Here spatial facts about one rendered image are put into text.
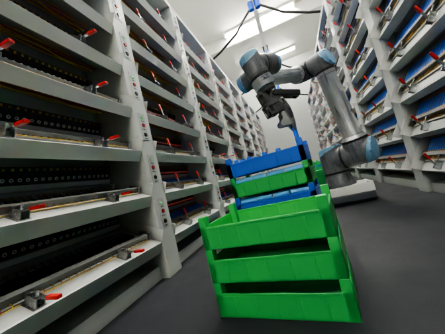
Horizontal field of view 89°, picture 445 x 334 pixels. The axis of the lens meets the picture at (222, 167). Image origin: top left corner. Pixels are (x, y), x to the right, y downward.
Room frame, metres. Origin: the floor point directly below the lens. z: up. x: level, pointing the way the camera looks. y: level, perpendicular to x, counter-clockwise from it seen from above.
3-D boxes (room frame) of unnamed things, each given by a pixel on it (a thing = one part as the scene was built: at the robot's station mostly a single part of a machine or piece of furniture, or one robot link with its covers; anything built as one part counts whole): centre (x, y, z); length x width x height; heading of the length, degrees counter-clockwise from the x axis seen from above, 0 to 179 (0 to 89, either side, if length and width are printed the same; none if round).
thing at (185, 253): (2.00, 0.08, 0.02); 2.19 x 0.16 x 0.05; 162
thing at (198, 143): (1.66, 0.17, 0.86); 0.20 x 0.09 x 1.73; 72
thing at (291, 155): (0.92, -0.19, 0.36); 0.30 x 0.20 x 0.08; 64
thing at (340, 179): (1.53, -0.74, 0.15); 0.19 x 0.19 x 0.10
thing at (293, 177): (0.92, -0.19, 0.28); 0.30 x 0.20 x 0.08; 64
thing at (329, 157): (1.53, -0.74, 0.29); 0.17 x 0.15 x 0.18; 39
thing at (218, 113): (2.33, -0.04, 0.86); 0.20 x 0.09 x 1.73; 72
